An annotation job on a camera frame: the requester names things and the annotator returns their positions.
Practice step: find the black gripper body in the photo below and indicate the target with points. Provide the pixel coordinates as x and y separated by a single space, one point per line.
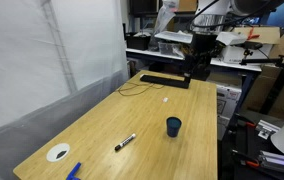
203 45

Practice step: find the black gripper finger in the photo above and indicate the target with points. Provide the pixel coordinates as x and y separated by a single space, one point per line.
204 71
188 68

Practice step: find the dark blue plastic cup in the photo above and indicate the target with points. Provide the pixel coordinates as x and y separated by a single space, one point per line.
173 126

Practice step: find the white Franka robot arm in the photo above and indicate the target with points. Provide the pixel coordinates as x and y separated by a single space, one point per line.
212 13

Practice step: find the black keyboard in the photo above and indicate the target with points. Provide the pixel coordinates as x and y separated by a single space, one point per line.
163 81

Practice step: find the white flat tray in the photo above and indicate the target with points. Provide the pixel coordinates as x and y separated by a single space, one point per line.
173 36

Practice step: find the white workbench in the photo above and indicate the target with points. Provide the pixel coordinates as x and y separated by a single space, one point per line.
155 55

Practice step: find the white box on workbench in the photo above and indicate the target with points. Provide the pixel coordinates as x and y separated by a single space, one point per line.
238 54

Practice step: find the small white tape piece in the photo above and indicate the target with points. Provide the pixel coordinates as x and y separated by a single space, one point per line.
165 99

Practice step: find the white printed carton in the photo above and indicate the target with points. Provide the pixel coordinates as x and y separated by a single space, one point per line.
228 103

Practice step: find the clear plastic bag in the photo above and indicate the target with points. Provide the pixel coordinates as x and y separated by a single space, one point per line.
162 20

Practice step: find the red spring clamp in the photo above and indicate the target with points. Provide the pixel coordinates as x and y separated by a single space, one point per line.
252 33

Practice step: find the black storage bin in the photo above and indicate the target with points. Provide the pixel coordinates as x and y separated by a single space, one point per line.
138 41

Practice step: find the cardboard box with red clamp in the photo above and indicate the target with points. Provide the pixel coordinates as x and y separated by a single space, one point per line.
265 34

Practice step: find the large stacked cardboard boxes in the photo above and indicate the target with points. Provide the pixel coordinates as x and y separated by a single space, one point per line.
282 96

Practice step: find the short aluminium extrusion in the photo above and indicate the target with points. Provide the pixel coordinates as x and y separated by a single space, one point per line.
267 128

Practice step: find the black and white marker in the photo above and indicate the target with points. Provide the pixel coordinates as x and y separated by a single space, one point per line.
125 142

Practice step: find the long aluminium extrusion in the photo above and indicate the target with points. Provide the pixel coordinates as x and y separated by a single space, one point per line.
278 161

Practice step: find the blue plastic clamp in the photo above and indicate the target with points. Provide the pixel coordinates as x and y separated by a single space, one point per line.
73 172

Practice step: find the white translucent curtain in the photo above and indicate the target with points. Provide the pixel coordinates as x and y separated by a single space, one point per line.
32 66

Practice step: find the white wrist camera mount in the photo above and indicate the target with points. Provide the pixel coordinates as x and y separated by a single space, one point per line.
231 38

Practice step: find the black stereo camera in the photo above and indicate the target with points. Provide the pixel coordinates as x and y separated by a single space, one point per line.
253 45

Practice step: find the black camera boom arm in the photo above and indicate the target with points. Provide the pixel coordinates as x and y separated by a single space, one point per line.
265 61

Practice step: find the black vertical stand post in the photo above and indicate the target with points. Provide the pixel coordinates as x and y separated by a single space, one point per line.
278 80

